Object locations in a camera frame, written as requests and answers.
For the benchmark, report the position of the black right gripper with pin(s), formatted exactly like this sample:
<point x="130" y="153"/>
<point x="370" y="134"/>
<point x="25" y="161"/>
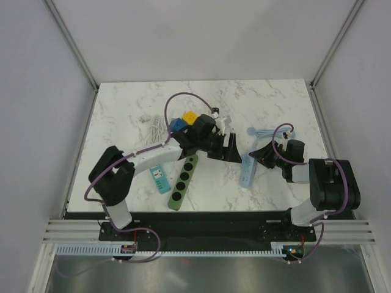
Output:
<point x="263" y="155"/>

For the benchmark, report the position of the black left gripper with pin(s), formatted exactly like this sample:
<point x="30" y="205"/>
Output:
<point x="230" y="153"/>

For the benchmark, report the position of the light blue power strip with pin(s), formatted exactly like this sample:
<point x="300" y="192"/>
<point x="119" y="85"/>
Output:
<point x="248" y="169"/>

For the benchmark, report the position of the yellow cube socket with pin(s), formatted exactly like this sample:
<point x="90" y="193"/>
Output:
<point x="190" y="117"/>

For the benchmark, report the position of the blue cube socket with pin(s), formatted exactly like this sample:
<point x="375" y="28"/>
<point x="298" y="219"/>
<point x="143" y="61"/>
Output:
<point x="177" y="124"/>

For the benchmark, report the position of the green power strip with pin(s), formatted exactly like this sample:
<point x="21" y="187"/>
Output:
<point x="182" y="184"/>

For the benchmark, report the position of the teal power strip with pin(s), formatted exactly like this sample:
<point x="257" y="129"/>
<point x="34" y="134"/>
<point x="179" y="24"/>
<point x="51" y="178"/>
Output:
<point x="160" y="179"/>

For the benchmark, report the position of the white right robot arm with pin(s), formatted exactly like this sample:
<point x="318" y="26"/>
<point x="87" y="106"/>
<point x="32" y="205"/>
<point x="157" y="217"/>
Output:
<point x="332" y="186"/>

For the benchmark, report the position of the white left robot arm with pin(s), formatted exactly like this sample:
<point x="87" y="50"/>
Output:
<point x="113" y="174"/>

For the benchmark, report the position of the white cable duct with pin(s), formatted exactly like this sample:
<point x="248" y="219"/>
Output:
<point x="118" y="250"/>

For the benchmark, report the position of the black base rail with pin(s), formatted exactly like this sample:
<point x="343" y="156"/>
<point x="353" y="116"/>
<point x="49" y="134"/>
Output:
<point x="203" y="231"/>

